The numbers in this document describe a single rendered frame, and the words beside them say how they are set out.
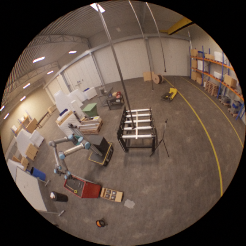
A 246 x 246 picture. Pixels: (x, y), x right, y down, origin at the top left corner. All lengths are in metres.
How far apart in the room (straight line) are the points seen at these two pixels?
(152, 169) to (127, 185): 0.89
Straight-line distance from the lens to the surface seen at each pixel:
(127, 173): 2.75
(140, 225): 2.95
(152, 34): 11.99
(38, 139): 9.04
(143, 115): 2.77
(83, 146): 1.79
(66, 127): 4.98
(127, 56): 11.98
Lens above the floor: 2.64
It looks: 41 degrees down
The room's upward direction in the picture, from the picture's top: 19 degrees counter-clockwise
